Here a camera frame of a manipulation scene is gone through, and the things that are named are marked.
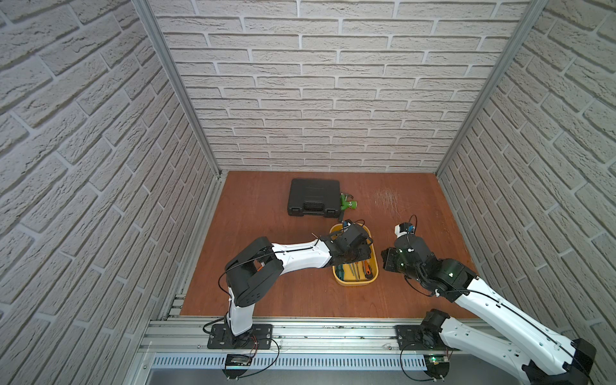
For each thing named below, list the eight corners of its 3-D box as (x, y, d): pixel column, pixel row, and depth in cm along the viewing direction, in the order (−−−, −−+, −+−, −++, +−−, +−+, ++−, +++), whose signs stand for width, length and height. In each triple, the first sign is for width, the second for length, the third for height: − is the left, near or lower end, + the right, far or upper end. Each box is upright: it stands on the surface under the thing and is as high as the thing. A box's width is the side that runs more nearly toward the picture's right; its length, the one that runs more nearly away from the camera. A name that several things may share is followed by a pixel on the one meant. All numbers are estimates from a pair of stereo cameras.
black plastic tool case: (288, 220, 104) (287, 211, 99) (291, 187, 116) (290, 178, 111) (341, 220, 104) (342, 212, 99) (338, 187, 116) (339, 178, 111)
